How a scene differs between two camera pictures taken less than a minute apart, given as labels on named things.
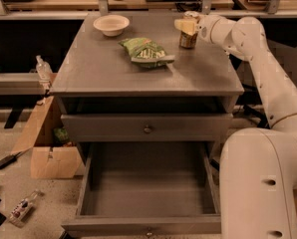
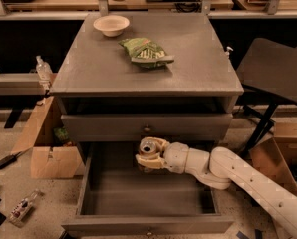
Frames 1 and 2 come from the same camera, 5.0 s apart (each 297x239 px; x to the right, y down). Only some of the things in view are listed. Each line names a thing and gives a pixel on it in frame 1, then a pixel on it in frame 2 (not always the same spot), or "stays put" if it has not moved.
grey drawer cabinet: (148, 102) stays put
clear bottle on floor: (23, 210) stays put
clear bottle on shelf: (43, 69) stays put
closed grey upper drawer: (145, 126) stays put
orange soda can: (189, 41) -> (148, 145)
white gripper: (204, 28) -> (175, 156)
